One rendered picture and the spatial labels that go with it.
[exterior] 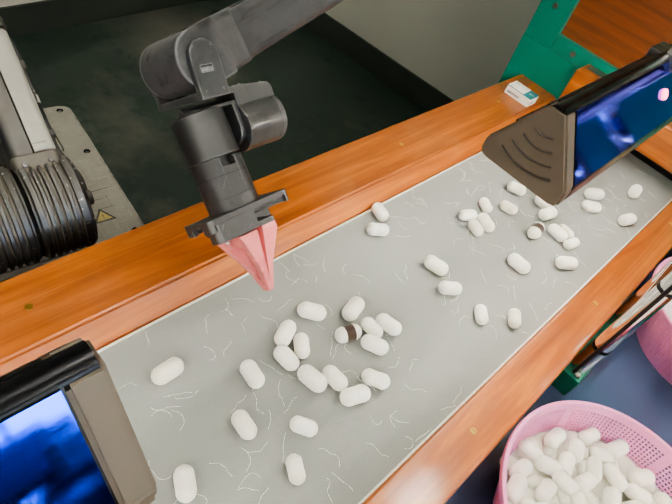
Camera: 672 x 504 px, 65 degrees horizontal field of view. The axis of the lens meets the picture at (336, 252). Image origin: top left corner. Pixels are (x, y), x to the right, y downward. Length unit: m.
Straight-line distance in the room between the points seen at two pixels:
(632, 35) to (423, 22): 1.40
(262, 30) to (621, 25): 0.81
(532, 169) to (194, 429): 0.41
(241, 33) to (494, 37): 1.83
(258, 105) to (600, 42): 0.84
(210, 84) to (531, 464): 0.54
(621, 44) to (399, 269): 0.71
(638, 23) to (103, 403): 1.17
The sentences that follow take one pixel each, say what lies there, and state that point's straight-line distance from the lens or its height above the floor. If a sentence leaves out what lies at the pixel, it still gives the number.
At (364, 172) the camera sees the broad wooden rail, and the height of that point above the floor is 0.77.
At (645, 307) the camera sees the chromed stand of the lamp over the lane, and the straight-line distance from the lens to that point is 0.73.
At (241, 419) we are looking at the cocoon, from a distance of 0.58.
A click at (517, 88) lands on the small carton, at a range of 1.23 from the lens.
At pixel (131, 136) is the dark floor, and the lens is 2.08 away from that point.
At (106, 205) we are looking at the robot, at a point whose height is 0.47.
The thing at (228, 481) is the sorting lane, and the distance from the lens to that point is 0.58.
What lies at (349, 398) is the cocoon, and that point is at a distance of 0.61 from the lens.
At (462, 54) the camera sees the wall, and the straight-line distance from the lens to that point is 2.45.
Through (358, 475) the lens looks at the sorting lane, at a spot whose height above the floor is 0.74.
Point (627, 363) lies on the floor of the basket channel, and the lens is 0.96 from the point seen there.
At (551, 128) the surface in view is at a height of 1.09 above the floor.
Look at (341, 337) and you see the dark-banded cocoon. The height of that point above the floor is 0.76.
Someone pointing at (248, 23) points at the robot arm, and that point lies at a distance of 0.63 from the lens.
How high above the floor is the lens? 1.29
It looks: 47 degrees down
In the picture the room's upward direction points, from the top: 20 degrees clockwise
